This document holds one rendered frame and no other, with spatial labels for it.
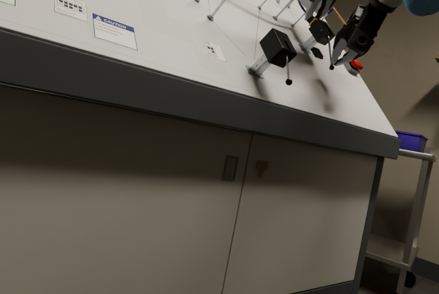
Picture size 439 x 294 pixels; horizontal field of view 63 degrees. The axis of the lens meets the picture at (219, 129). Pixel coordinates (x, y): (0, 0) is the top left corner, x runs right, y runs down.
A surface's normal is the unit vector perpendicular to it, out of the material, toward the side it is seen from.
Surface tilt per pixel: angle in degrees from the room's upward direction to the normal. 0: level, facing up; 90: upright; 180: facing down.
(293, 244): 90
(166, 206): 90
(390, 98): 90
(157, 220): 90
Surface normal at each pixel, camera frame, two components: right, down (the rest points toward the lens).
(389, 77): -0.65, -0.12
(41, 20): 0.58, -0.56
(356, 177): 0.61, 0.12
